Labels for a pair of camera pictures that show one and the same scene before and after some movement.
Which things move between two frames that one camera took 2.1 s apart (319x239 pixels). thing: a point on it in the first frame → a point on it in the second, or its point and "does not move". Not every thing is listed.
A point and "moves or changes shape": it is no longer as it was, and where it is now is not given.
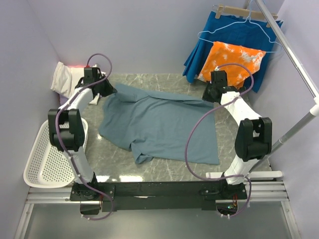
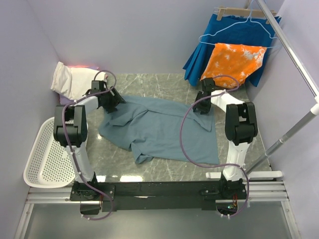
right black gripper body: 208,93 → 203,106
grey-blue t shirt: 156,126 moves or changes shape
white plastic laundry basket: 47,167 does not move
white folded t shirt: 65,79 does not move
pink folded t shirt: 76,65 does not move
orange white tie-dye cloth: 239,62 does not move
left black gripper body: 105,88 → 110,101
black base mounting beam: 134,195 does not move
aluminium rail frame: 258,192 does not move
